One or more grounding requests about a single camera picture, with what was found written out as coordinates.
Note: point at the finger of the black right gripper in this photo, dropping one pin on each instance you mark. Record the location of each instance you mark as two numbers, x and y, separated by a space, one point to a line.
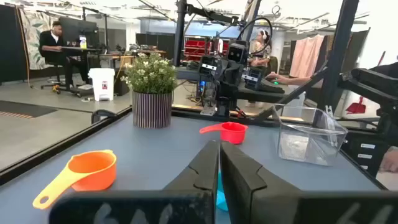
229 73
236 73

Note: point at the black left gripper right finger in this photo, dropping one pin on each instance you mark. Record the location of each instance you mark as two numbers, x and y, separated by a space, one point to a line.
248 186

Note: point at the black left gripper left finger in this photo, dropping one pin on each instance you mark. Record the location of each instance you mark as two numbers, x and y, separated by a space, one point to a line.
199 186

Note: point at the teal measuring cup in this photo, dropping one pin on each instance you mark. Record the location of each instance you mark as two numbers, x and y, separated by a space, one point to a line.
221 196

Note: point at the red measuring cup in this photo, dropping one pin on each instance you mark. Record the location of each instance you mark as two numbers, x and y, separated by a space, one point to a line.
233 133

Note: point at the orange measuring cup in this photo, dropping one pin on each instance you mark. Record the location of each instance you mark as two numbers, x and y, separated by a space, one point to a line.
93 171

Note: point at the person's forearm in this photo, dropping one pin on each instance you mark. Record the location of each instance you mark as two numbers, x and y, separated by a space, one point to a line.
297 81

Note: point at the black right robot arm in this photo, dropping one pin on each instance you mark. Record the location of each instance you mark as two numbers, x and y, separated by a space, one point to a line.
228 104

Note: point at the clear plastic basket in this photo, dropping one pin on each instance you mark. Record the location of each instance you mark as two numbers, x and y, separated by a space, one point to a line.
311 146

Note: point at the person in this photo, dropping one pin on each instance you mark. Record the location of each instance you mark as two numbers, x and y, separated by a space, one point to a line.
48 42
261 49

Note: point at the person's hand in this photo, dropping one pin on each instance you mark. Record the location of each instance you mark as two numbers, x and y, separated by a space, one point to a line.
273 77
390 160

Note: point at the red storage bins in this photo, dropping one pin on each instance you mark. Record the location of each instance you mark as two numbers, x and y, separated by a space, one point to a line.
192 48

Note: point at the pink hanging cloth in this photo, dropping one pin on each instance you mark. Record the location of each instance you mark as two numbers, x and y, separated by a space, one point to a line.
306 56

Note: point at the flowering plant in striped pot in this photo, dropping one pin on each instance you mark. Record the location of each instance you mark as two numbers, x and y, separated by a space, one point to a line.
152 109

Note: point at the black cabinet with white labels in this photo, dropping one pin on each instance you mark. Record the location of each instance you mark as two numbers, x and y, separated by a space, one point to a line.
351 146

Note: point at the black table clamp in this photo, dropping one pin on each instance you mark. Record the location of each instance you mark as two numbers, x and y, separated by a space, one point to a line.
97 115

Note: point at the red dustpan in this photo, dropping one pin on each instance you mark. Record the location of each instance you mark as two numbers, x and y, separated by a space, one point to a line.
356 108

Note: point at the white trash bin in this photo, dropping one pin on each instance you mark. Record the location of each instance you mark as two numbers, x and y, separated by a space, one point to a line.
101 87

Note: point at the black office desk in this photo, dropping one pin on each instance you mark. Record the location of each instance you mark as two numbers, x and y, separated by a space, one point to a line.
90 49

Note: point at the yellow labelled bottle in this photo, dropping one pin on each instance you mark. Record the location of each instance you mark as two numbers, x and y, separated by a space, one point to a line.
83 43

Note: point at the black computer monitor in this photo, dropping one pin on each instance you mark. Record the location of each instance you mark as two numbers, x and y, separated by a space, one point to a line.
74 29

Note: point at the black office chair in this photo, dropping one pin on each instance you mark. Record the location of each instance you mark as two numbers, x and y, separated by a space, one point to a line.
57 70

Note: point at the black floor mat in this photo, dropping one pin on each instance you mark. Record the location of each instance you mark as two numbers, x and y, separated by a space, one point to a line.
25 109

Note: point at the floral leaf curtain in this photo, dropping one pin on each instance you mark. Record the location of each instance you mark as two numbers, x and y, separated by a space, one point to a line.
32 34

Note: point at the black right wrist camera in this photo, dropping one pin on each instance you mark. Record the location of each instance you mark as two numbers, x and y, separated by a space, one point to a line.
237 53

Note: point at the black rig frame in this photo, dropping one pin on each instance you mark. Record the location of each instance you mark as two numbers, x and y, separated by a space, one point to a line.
340 46

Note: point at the black table frame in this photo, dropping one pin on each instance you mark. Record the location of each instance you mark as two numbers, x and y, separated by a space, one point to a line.
62 146

